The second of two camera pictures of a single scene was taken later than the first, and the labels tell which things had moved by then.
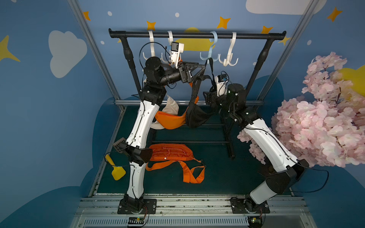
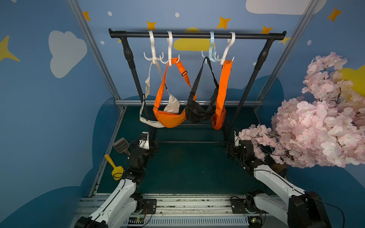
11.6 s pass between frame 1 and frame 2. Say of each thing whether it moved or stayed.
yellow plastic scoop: stayed
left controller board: stayed
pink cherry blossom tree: stayed
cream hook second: stayed
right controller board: stayed
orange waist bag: moved
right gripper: moved
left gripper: moved
